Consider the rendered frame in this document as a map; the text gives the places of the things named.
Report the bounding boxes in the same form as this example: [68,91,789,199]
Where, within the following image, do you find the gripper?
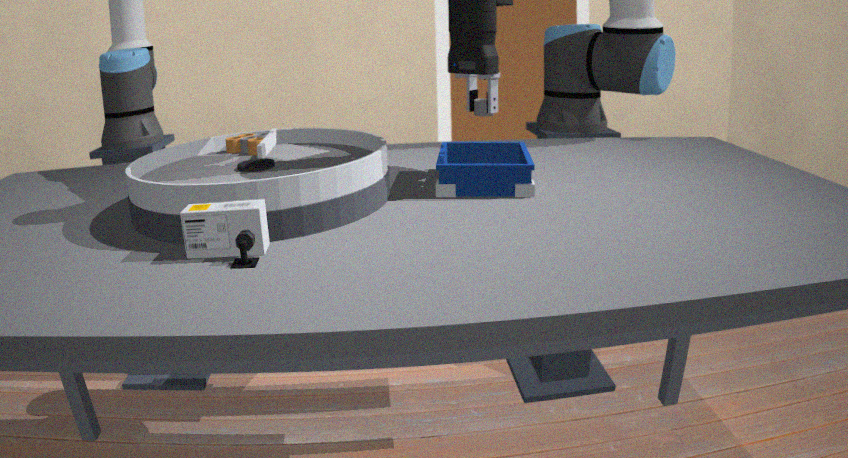
[447,0,503,117]

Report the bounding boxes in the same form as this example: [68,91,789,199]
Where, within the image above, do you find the blue crate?
[435,140,537,199]

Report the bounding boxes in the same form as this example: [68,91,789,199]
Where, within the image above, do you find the grey turntable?
[125,128,390,244]

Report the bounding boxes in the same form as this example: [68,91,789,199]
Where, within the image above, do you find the brown door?
[451,0,579,143]

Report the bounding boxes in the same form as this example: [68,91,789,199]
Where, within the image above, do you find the grey table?
[0,135,848,443]

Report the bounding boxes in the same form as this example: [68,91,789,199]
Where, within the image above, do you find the white control box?
[180,199,271,271]

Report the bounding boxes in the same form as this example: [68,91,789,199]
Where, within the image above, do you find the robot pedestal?
[506,122,622,404]
[89,134,210,391]

